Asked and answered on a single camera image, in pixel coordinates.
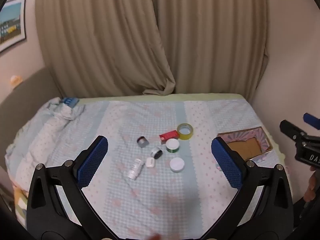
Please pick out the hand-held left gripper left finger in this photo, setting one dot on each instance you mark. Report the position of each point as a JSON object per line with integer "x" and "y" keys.
{"x": 93, "y": 158}

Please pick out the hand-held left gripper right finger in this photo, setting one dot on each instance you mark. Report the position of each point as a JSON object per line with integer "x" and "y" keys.
{"x": 226, "y": 160}

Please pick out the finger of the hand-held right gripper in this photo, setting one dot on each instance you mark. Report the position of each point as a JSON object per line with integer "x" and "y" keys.
{"x": 292, "y": 130}
{"x": 311, "y": 120}

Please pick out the pink patterned cardboard box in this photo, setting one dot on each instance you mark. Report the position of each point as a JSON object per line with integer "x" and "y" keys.
{"x": 247, "y": 147}

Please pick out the white small bottle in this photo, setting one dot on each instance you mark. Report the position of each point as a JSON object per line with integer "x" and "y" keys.
{"x": 135, "y": 169}

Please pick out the yellow tape roll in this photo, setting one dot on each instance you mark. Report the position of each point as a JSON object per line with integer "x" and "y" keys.
{"x": 186, "y": 136}

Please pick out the white round jar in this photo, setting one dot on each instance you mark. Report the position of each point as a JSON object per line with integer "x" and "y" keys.
{"x": 177, "y": 164}

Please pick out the grey tape roll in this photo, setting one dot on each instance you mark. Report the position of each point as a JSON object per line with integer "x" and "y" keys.
{"x": 143, "y": 142}

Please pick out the green white round tin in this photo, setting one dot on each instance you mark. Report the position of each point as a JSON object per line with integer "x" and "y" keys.
{"x": 172, "y": 145}

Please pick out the white earbud case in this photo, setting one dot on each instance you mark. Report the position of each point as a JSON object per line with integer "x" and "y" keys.
{"x": 150, "y": 162}

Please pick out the black silver tape roll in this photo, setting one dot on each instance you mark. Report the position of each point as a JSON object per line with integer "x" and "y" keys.
{"x": 156, "y": 153}

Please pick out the red small box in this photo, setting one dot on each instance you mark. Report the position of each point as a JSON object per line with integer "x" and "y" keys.
{"x": 167, "y": 136}

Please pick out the person's right hand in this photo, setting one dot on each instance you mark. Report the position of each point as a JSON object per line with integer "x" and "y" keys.
{"x": 313, "y": 183}

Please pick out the light blue crumpled quilt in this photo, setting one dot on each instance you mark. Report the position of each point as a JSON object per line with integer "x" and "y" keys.
{"x": 42, "y": 135}

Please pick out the small blue object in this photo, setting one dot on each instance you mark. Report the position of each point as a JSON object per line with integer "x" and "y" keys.
{"x": 69, "y": 102}

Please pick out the blue pink printed bedspread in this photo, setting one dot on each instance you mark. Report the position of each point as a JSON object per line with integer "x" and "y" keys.
{"x": 150, "y": 205}

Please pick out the striped cloth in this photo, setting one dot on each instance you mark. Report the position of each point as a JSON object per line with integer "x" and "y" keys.
{"x": 20, "y": 205}

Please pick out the grey-brown padded headboard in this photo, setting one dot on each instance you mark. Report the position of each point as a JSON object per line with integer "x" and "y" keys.
{"x": 30, "y": 87}

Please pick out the beige curtain panel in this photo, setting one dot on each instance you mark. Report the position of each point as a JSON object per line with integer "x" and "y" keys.
{"x": 100, "y": 35}
{"x": 212, "y": 35}

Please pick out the small yellow wall object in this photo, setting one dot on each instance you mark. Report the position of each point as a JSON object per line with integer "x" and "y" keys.
{"x": 15, "y": 79}

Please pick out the framed wall picture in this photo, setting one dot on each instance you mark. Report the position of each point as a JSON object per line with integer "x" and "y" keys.
{"x": 12, "y": 25}

